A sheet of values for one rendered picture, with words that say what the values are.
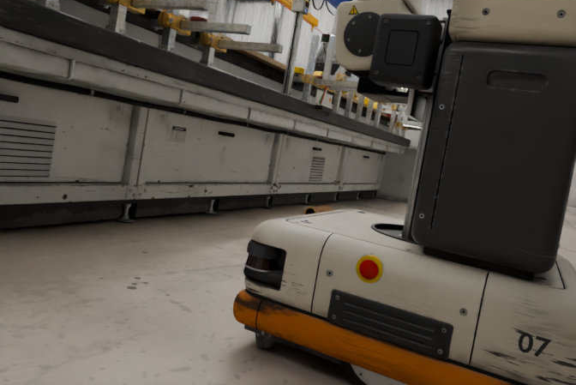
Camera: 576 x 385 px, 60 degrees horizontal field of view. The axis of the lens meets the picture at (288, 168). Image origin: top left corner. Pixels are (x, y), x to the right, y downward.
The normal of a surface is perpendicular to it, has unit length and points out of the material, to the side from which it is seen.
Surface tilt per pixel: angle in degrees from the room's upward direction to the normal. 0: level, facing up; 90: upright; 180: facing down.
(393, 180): 90
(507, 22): 90
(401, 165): 90
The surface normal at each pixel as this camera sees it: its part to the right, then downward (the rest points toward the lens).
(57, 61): 0.88, 0.18
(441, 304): -0.44, -0.03
